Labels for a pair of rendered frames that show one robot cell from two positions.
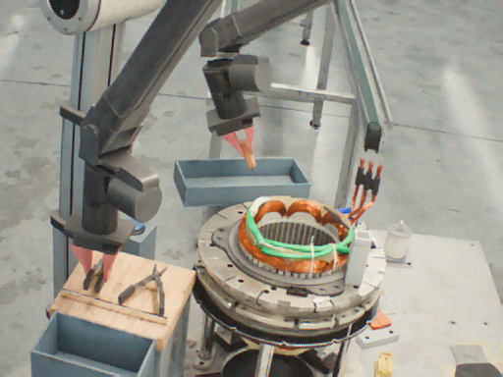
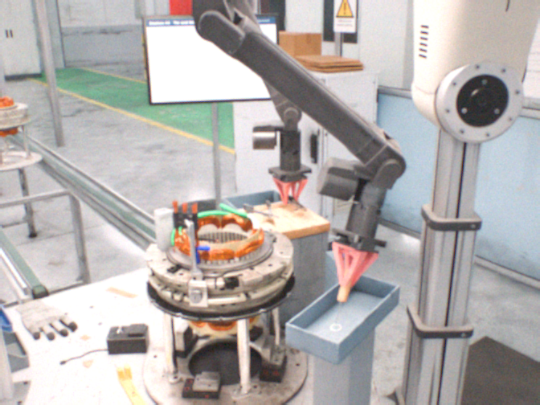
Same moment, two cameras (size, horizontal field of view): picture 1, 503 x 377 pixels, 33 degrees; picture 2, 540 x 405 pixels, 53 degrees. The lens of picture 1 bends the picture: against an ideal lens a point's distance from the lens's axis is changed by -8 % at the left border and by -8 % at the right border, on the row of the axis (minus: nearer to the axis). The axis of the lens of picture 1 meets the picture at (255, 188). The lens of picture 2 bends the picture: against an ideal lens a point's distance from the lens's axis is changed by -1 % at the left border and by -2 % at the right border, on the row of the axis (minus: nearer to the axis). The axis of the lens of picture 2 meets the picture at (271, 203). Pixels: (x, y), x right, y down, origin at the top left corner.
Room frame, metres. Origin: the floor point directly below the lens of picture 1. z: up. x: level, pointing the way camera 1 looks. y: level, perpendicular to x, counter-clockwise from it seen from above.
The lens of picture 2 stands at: (2.26, -0.58, 1.60)
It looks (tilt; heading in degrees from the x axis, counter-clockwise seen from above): 20 degrees down; 147
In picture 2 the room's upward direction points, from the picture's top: 1 degrees counter-clockwise
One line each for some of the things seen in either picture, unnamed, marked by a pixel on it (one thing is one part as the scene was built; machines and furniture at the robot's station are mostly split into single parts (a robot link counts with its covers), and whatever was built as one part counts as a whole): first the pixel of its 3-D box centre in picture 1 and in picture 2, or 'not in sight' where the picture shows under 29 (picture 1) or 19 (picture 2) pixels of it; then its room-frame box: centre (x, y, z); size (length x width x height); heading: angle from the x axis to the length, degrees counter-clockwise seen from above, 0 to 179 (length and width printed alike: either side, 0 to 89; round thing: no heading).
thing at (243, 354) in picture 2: not in sight; (243, 353); (1.41, -0.10, 0.91); 0.02 x 0.02 x 0.21
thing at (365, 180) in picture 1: (367, 180); (186, 220); (1.35, -0.18, 1.21); 0.04 x 0.04 x 0.03; 88
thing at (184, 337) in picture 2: not in sight; (180, 333); (1.18, -0.15, 0.85); 0.06 x 0.04 x 0.05; 130
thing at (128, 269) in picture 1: (124, 295); (280, 220); (1.14, 0.18, 1.05); 0.20 x 0.19 x 0.02; 173
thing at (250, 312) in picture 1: (264, 314); not in sight; (1.14, -0.04, 1.06); 0.09 x 0.04 x 0.01; 88
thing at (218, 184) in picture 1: (234, 233); (343, 366); (1.58, 0.03, 0.92); 0.25 x 0.11 x 0.28; 110
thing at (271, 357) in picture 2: (235, 324); (273, 352); (1.37, 0.00, 0.85); 0.06 x 0.04 x 0.05; 134
